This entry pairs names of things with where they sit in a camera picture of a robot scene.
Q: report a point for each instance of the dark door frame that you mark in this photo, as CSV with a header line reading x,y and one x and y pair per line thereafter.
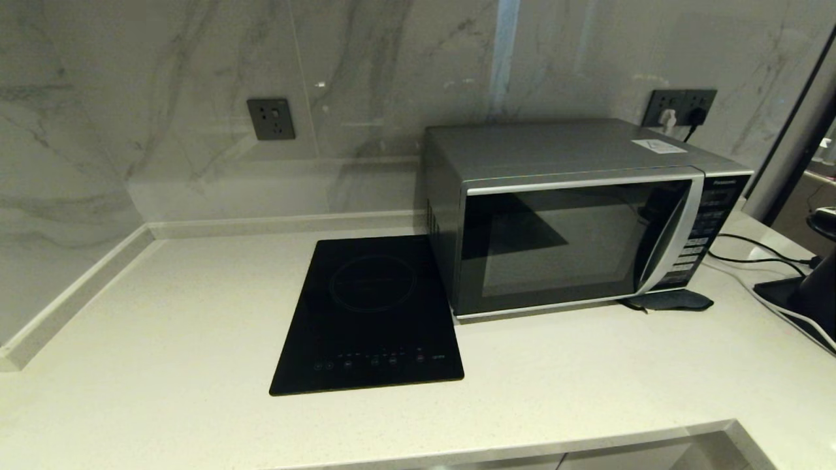
x,y
793,143

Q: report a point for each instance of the white paper sticker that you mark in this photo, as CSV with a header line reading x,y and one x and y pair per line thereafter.
x,y
659,146

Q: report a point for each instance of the black round stool seat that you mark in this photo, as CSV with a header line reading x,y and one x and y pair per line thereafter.
x,y
824,222

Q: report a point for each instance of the black glass microwave door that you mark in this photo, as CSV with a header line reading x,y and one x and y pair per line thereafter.
x,y
522,261

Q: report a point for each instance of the silver microwave oven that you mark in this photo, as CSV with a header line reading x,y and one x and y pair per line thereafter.
x,y
555,147

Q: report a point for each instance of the black induction cooktop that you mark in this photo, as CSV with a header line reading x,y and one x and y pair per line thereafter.
x,y
366,313

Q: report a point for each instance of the grey wall socket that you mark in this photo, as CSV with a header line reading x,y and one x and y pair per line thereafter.
x,y
270,119
656,98
702,96

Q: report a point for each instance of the black pad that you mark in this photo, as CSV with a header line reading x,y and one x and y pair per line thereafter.
x,y
673,300

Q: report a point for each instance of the flat black appliance base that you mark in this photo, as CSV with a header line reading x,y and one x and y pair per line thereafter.
x,y
777,290

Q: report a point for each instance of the white power plug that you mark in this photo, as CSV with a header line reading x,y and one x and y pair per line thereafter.
x,y
667,120

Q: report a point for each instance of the black power plug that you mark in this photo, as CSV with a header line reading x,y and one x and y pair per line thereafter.
x,y
697,115

